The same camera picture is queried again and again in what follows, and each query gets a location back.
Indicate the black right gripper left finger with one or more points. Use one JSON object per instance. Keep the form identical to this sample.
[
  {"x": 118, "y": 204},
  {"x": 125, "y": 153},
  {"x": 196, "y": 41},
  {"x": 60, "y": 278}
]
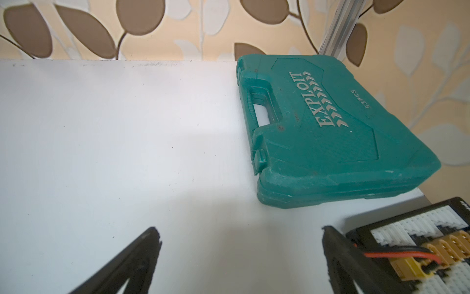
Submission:
[{"x": 131, "y": 270}]

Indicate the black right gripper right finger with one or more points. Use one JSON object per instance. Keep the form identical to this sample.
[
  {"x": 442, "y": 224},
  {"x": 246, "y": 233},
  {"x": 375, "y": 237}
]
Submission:
[{"x": 349, "y": 269}]

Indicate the black charging board with connectors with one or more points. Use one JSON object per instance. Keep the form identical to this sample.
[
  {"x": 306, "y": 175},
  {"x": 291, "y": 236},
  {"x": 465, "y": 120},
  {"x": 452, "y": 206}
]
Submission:
[{"x": 442, "y": 229}]

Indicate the green plastic tool case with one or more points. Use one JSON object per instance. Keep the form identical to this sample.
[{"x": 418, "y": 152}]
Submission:
[{"x": 316, "y": 135}]

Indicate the aluminium frame post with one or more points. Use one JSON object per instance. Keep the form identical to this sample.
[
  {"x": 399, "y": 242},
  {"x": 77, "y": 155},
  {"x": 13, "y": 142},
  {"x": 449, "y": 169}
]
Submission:
[{"x": 345, "y": 18}]

